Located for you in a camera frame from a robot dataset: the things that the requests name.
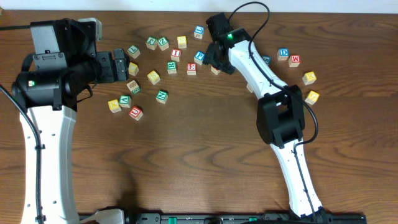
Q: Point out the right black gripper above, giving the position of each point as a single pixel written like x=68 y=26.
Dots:
x=228 y=69

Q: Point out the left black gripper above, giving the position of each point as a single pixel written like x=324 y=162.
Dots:
x=120 y=68

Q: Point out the red A block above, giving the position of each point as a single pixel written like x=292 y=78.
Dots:
x=215 y=70

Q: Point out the red I block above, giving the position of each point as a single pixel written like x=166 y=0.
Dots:
x=175 y=55

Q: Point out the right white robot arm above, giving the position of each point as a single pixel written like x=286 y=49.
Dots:
x=280 y=109

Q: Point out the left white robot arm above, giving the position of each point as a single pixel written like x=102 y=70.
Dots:
x=64 y=64

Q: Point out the blue P block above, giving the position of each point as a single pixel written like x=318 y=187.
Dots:
x=199 y=57

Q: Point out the yellow c block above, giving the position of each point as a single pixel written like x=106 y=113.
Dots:
x=133 y=69
x=312 y=97

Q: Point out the green L block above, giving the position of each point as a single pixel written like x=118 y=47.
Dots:
x=133 y=51

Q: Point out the red E block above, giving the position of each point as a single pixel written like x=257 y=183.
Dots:
x=191 y=69

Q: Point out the pineapple picture block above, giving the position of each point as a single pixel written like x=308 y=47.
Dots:
x=133 y=87

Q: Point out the blue L block top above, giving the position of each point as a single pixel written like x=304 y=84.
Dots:
x=198 y=32

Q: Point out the green V block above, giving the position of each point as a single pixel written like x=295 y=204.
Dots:
x=125 y=101

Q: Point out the yellow S block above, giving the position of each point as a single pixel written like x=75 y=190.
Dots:
x=182 y=42

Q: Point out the yellow K block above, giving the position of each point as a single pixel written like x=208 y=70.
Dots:
x=114 y=106

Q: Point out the yellow tilted block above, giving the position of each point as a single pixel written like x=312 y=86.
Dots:
x=153 y=77

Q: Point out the green R block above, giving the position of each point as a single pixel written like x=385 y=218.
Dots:
x=171 y=67

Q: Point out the red U block left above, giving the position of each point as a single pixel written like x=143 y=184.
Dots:
x=136 y=113

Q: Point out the green Z block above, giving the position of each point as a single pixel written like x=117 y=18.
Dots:
x=163 y=43

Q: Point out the green N block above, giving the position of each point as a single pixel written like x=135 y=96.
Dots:
x=162 y=96

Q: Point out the blue D block right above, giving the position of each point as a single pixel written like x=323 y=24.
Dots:
x=282 y=54

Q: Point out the red M block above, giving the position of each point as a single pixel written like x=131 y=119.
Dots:
x=294 y=61

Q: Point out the yellow block right upper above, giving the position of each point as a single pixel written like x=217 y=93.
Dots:
x=309 y=78

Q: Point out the yellow C block right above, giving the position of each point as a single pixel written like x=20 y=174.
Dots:
x=312 y=97

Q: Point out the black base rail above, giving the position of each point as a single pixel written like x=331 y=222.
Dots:
x=248 y=218

